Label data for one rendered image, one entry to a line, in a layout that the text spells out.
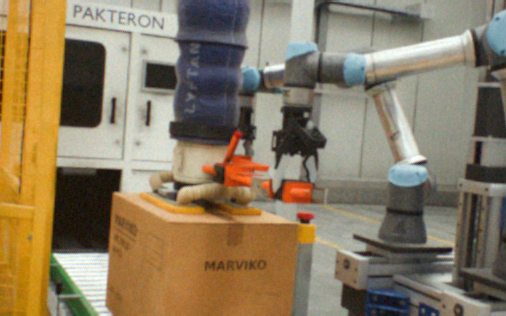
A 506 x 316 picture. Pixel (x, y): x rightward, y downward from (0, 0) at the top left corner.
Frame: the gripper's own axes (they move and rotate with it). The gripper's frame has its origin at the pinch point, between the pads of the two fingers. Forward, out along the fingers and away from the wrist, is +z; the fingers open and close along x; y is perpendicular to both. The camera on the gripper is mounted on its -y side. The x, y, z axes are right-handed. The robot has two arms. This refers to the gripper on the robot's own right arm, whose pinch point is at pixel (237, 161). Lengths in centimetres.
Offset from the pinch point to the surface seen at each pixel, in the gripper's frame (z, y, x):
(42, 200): 17, -8, -68
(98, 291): 67, -71, -31
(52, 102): -17, -7, -67
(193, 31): -41, 37, -35
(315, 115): -25, -793, 506
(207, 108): -19, 40, -30
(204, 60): -33, 38, -31
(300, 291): 47, 14, 24
